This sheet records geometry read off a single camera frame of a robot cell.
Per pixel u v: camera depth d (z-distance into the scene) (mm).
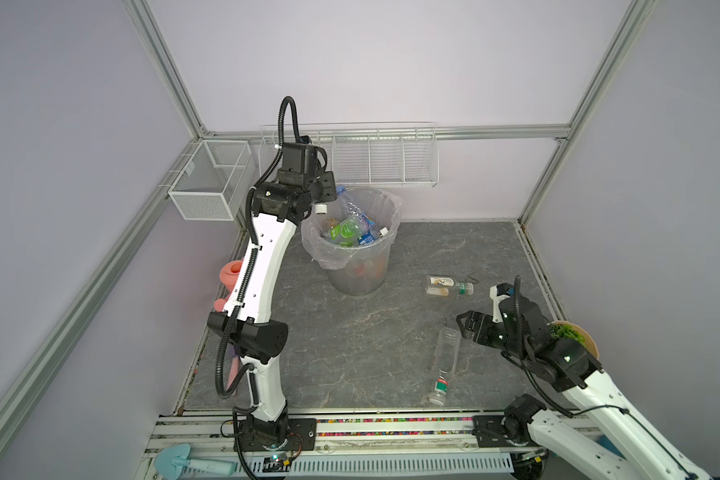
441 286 966
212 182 991
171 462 689
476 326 655
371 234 844
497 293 671
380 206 927
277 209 495
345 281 935
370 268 893
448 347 869
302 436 736
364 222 880
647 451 413
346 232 825
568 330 787
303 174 536
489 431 721
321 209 717
